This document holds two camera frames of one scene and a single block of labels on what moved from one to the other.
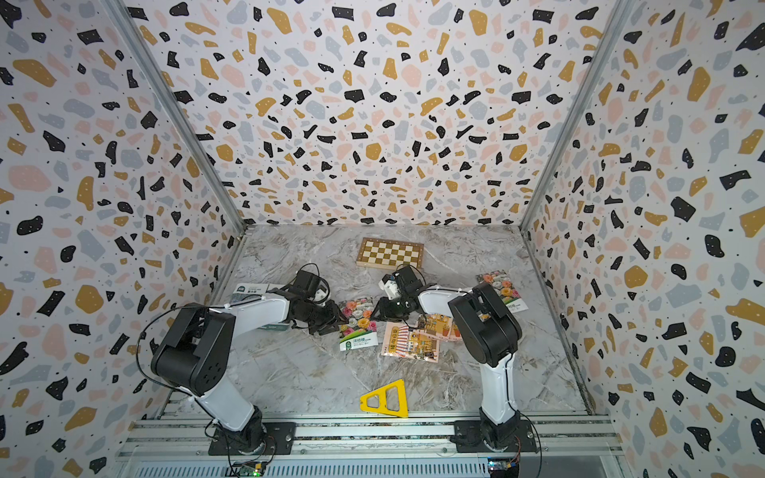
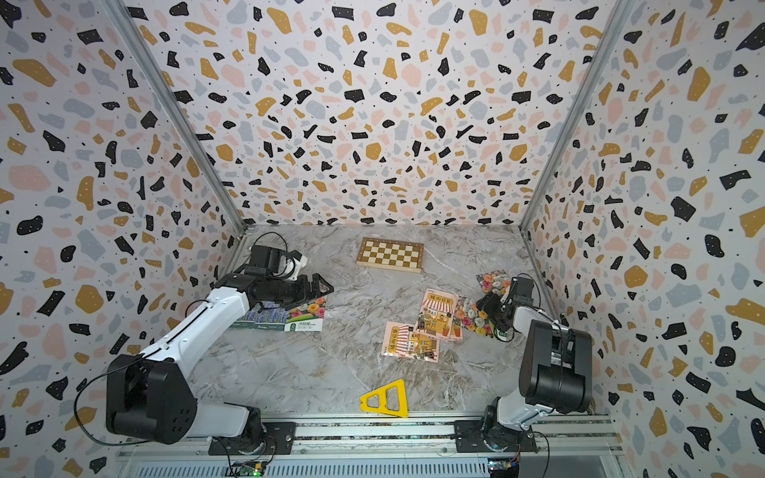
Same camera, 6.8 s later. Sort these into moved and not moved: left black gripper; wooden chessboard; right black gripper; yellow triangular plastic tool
Moved: left black gripper; right black gripper
Not moved: yellow triangular plastic tool; wooden chessboard
